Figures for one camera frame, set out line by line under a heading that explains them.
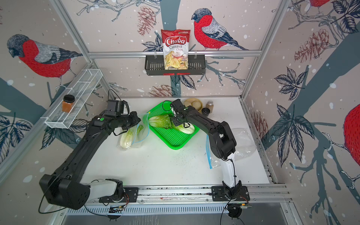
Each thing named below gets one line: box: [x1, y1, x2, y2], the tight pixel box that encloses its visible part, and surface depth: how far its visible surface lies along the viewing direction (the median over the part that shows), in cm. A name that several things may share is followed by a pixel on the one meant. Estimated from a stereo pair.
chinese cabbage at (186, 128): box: [175, 122, 195, 135], surface depth 95 cm
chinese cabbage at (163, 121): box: [148, 114, 174, 129], surface depth 97 cm
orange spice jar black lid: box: [61, 94, 76, 113], surface depth 68 cm
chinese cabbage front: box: [120, 124, 144, 149], surface depth 89 cm
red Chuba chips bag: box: [160, 29, 191, 70], surface depth 87 cm
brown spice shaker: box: [205, 99, 214, 114], surface depth 106 cm
